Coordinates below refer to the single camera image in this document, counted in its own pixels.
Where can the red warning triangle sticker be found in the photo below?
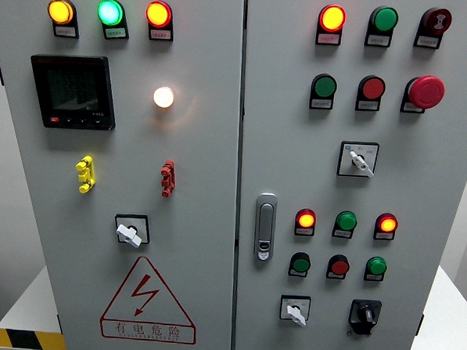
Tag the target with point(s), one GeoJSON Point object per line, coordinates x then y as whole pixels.
{"type": "Point", "coordinates": [147, 330]}

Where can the small red push button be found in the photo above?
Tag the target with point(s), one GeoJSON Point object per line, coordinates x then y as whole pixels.
{"type": "Point", "coordinates": [339, 267]}

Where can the small green lamp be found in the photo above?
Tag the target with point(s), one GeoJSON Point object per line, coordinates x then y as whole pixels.
{"type": "Point", "coordinates": [346, 221]}

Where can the cabinet door with warning triangle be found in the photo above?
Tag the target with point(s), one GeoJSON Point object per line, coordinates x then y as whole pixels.
{"type": "Point", "coordinates": [203, 161]}

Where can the large green unlit lamp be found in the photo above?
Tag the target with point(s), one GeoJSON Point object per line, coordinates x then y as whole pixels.
{"type": "Point", "coordinates": [385, 19]}

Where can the small label plate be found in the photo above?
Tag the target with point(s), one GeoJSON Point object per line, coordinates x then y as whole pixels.
{"type": "Point", "coordinates": [321, 103]}
{"type": "Point", "coordinates": [328, 39]}
{"type": "Point", "coordinates": [383, 235]}
{"type": "Point", "coordinates": [409, 107]}
{"type": "Point", "coordinates": [304, 231]}
{"type": "Point", "coordinates": [377, 40]}
{"type": "Point", "coordinates": [427, 41]}
{"type": "Point", "coordinates": [297, 273]}
{"type": "Point", "coordinates": [342, 234]}
{"type": "Point", "coordinates": [66, 31]}
{"type": "Point", "coordinates": [367, 105]}
{"type": "Point", "coordinates": [116, 33]}
{"type": "Point", "coordinates": [161, 34]}
{"type": "Point", "coordinates": [373, 277]}
{"type": "Point", "coordinates": [335, 276]}

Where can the white lit lamp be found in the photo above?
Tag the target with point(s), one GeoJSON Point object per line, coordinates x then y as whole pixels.
{"type": "Point", "coordinates": [163, 97]}

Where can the large green push button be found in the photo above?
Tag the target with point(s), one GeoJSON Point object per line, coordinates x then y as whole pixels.
{"type": "Point", "coordinates": [325, 86]}

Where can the cabinet door with silver lock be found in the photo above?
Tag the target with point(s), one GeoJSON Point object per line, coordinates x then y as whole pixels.
{"type": "Point", "coordinates": [297, 155]}

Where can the large red-orange lit lamp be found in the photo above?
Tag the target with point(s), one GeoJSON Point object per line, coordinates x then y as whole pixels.
{"type": "Point", "coordinates": [158, 14]}
{"type": "Point", "coordinates": [332, 18]}

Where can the dark red buzzer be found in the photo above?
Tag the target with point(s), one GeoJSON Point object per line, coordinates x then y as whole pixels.
{"type": "Point", "coordinates": [437, 20]}

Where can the small red lit lamp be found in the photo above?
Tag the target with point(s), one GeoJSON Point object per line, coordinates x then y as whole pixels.
{"type": "Point", "coordinates": [306, 219]}
{"type": "Point", "coordinates": [387, 224]}

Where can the large yellow lit lamp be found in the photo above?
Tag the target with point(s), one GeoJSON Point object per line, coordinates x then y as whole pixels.
{"type": "Point", "coordinates": [60, 11]}

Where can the silver door lock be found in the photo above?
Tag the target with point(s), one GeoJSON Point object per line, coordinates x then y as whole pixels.
{"type": "Point", "coordinates": [265, 223]}

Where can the large red push button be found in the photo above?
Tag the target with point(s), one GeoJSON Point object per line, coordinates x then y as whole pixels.
{"type": "Point", "coordinates": [373, 88]}

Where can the black display meter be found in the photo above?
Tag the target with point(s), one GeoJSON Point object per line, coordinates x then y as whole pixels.
{"type": "Point", "coordinates": [71, 90]}

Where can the small bright green push button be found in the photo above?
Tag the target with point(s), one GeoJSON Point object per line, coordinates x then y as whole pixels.
{"type": "Point", "coordinates": [377, 266]}

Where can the large green lit lamp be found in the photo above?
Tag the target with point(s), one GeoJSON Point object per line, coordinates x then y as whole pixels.
{"type": "Point", "coordinates": [109, 12]}

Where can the large red stop button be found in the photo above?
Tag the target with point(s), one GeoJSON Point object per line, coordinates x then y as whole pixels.
{"type": "Point", "coordinates": [426, 91]}

